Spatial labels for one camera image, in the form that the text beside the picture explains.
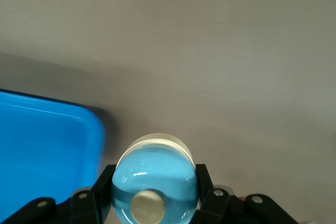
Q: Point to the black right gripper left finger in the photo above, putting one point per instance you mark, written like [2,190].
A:
[78,208]

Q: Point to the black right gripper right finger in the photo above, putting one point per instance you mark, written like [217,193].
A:
[223,211]

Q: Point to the blue desk bell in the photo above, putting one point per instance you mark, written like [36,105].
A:
[155,171]

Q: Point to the blue plastic tray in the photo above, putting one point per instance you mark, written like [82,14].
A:
[39,142]

